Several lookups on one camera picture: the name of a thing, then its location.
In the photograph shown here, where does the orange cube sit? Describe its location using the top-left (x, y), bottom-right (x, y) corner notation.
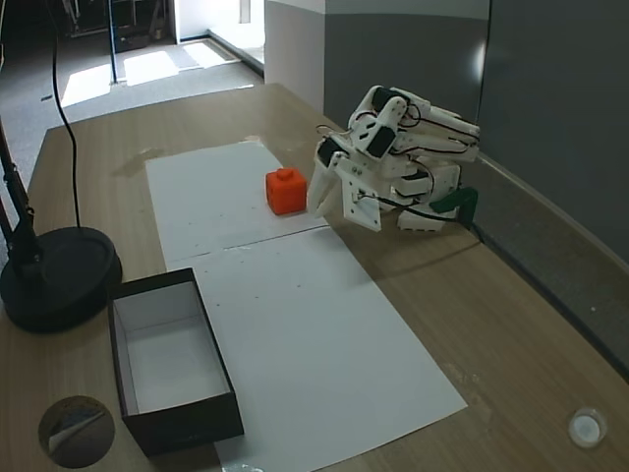
top-left (265, 166), bottom-right (310, 216)

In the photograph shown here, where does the brown cardboard box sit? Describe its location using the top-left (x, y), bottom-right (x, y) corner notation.
top-left (106, 267), bottom-right (246, 458)

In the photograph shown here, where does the green table clamp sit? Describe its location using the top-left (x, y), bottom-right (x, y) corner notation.
top-left (429, 187), bottom-right (480, 225)

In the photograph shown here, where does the blue metal pole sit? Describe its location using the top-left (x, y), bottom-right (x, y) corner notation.
top-left (108, 0), bottom-right (127, 86)

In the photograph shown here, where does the black round lamp base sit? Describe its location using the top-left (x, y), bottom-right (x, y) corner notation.
top-left (0, 226), bottom-right (123, 334)

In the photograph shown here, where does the clear round plastic cap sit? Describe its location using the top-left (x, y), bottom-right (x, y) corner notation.
top-left (567, 407), bottom-right (608, 449)

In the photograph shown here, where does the round grey disc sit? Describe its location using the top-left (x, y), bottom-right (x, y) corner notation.
top-left (37, 395), bottom-right (117, 469)

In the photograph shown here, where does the black hanging cable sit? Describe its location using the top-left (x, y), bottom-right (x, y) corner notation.
top-left (50, 0), bottom-right (83, 230)

